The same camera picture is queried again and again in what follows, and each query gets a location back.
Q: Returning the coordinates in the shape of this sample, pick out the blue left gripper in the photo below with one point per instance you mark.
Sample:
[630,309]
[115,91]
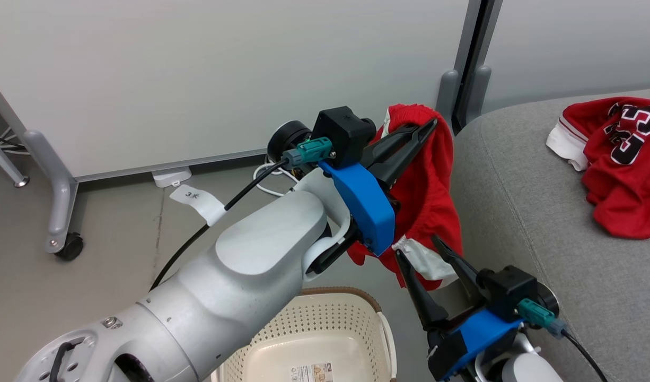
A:
[367,212]

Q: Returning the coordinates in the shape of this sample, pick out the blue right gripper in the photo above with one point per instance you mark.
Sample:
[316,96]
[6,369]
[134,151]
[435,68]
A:
[479,334]

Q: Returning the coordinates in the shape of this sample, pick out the red basketball shorts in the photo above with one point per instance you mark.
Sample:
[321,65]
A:
[425,201]

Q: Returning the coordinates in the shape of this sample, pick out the red basketball jersey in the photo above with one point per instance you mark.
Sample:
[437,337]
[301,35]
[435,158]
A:
[622,201]

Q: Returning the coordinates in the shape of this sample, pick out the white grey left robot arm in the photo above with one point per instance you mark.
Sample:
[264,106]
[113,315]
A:
[240,276]

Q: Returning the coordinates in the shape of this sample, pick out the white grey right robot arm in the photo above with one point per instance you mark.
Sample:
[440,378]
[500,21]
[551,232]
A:
[526,369]

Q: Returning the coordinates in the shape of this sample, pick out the grey fabric sofa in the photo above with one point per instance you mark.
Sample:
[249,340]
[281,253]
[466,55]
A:
[542,212]

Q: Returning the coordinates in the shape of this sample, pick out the short grey partition foot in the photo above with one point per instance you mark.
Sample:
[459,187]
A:
[481,87]
[448,95]

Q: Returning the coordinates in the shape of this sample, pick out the black round right wrist motor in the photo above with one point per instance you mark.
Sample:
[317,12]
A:
[549,300]

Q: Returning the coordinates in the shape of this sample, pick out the black round wrist motor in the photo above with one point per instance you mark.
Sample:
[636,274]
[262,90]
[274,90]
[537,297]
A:
[288,139]
[549,300]

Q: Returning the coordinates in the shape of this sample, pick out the black round left wrist motor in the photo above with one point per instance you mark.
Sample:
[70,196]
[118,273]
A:
[288,139]

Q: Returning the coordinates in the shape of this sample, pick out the cream perforated laundry basket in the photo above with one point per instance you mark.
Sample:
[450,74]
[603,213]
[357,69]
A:
[325,323]

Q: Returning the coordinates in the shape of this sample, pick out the product label sticker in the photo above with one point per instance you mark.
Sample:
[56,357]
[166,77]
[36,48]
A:
[312,373]

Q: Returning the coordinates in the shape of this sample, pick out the white partition panel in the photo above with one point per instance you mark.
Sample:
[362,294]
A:
[198,69]
[569,48]

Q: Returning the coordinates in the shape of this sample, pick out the white tape label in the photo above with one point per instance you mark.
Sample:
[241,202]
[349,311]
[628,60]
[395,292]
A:
[200,201]

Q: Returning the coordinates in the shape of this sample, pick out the white power adapter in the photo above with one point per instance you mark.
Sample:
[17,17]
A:
[171,176]

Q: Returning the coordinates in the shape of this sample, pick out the long grey partition foot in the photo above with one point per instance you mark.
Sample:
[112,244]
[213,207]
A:
[62,201]

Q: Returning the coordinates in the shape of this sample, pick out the black caster wheel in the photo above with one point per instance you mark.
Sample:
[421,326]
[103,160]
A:
[70,247]

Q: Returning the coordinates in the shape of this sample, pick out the grey slanted table leg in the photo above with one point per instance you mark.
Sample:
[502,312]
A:
[4,162]

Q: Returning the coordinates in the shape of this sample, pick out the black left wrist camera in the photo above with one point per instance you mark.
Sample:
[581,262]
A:
[343,132]

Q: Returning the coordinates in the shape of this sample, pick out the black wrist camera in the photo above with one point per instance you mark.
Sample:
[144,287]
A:
[343,132]
[508,289]

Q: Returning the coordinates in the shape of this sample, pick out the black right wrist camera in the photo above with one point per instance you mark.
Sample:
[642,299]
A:
[508,289]

